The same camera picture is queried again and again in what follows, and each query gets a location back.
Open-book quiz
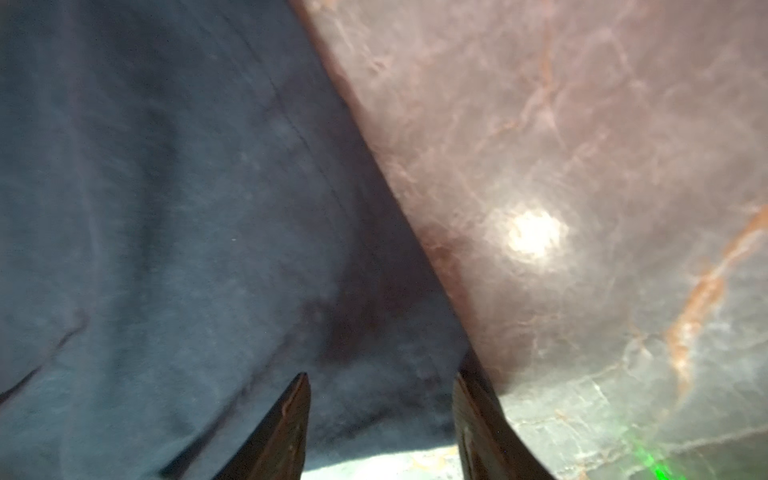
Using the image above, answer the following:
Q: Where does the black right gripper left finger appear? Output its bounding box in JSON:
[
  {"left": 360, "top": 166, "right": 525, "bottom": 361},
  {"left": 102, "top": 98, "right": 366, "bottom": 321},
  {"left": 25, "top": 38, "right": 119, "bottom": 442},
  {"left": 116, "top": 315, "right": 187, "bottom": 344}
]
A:
[{"left": 214, "top": 372, "right": 311, "bottom": 480}]

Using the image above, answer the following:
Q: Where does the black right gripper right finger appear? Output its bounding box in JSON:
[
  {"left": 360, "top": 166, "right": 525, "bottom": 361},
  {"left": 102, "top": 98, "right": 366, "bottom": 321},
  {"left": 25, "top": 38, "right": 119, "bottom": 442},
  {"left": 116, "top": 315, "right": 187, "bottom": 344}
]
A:
[{"left": 453, "top": 371, "right": 554, "bottom": 480}]

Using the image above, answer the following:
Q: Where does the dark navy maroon-trimmed tank top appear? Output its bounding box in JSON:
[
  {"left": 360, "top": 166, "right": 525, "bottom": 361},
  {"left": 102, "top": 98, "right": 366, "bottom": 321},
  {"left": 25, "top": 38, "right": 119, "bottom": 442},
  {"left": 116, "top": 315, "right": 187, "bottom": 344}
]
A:
[{"left": 1, "top": 1, "right": 469, "bottom": 479}]

